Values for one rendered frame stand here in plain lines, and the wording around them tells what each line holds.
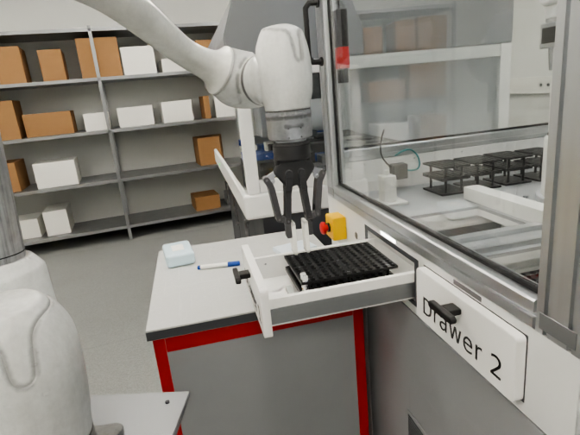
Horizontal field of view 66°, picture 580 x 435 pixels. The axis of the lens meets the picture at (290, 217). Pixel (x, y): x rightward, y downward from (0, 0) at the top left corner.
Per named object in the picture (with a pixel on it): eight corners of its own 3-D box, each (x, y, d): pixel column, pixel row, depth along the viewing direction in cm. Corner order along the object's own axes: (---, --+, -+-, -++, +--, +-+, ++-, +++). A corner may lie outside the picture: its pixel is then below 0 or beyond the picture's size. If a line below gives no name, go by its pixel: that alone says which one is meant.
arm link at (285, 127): (317, 108, 84) (318, 140, 85) (304, 107, 92) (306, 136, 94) (269, 113, 82) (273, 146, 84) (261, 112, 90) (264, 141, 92)
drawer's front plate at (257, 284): (265, 339, 90) (259, 289, 87) (245, 283, 117) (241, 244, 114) (273, 337, 90) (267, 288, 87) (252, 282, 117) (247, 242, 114)
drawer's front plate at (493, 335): (513, 404, 66) (516, 338, 63) (416, 315, 93) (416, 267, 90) (523, 401, 67) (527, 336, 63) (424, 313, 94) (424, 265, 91)
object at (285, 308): (271, 327, 91) (267, 300, 89) (253, 280, 115) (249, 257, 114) (447, 292, 99) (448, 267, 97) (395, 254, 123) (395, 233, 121)
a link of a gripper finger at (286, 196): (293, 170, 88) (286, 170, 88) (292, 224, 91) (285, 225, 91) (289, 167, 92) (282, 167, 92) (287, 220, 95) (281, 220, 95)
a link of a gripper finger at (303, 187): (293, 167, 92) (299, 166, 92) (304, 217, 96) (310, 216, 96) (297, 170, 89) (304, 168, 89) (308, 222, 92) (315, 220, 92)
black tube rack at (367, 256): (304, 310, 96) (301, 282, 95) (286, 279, 113) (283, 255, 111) (399, 292, 101) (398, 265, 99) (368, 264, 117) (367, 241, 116)
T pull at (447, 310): (450, 326, 73) (450, 318, 73) (427, 306, 80) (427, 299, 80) (469, 322, 74) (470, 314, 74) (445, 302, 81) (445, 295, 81)
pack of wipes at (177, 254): (196, 263, 151) (194, 250, 150) (167, 269, 148) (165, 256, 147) (190, 250, 165) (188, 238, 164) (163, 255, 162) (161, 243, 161)
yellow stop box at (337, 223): (331, 242, 136) (330, 219, 134) (324, 235, 143) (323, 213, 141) (347, 239, 137) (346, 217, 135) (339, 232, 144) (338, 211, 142)
